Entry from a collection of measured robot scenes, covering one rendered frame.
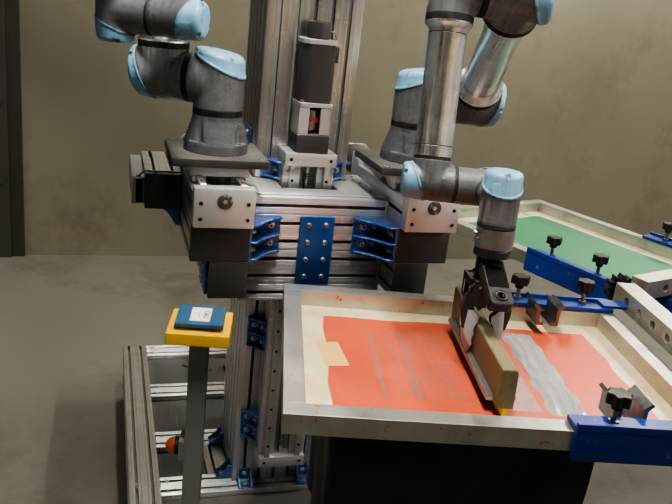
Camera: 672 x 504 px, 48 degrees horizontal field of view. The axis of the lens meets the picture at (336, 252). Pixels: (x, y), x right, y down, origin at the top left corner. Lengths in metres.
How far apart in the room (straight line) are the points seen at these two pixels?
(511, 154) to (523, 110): 0.31
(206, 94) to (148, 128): 2.91
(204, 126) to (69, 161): 2.97
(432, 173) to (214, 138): 0.53
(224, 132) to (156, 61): 0.22
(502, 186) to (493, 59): 0.39
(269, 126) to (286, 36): 0.23
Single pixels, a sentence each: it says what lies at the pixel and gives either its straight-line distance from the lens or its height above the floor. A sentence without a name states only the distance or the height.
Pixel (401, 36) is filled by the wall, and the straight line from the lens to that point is 4.90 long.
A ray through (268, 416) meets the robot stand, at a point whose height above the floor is 0.50.
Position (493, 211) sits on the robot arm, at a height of 1.28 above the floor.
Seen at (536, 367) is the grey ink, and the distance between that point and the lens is 1.61.
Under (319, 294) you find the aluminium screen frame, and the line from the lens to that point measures 1.73.
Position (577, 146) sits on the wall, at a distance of 5.62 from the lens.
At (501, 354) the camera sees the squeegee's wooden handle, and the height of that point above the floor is 1.05.
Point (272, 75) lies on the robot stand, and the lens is 1.96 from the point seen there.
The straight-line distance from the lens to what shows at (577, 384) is 1.60.
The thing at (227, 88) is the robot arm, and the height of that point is 1.41.
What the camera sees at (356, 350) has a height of 0.95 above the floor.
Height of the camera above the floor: 1.62
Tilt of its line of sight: 18 degrees down
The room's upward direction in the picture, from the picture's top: 6 degrees clockwise
